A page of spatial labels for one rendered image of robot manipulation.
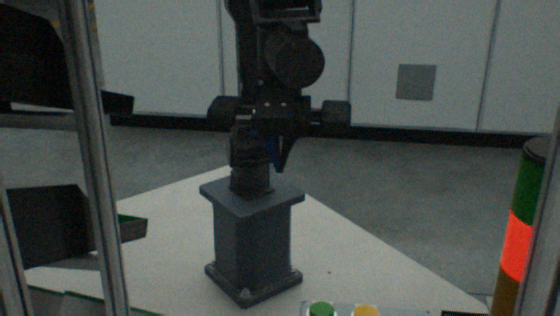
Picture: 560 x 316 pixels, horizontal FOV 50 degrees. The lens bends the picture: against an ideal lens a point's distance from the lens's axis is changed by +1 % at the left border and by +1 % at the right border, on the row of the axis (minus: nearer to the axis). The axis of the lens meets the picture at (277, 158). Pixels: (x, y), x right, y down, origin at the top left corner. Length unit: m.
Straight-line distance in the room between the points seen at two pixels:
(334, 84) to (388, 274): 2.60
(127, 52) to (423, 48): 1.83
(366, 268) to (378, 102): 2.60
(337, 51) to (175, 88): 1.07
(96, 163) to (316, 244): 0.80
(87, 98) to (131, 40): 3.39
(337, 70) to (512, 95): 1.05
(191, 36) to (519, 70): 1.97
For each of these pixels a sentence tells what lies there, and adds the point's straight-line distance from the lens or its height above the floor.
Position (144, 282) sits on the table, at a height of 0.86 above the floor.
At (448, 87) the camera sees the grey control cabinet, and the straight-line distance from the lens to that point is 3.79.
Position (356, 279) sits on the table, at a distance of 1.23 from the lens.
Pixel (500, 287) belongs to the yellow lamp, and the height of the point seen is 1.29.
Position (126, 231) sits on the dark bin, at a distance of 0.72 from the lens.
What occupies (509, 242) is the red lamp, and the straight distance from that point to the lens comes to 0.50.
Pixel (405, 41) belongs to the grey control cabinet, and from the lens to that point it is 3.68.
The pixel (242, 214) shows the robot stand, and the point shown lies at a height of 1.06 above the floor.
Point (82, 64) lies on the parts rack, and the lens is 0.56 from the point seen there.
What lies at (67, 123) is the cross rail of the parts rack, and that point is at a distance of 0.59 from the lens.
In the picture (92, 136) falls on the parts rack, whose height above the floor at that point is 1.38.
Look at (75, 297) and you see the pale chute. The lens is 0.66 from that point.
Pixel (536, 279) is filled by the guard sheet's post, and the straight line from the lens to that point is 0.48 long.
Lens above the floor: 1.60
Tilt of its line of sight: 26 degrees down
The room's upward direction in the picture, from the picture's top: straight up
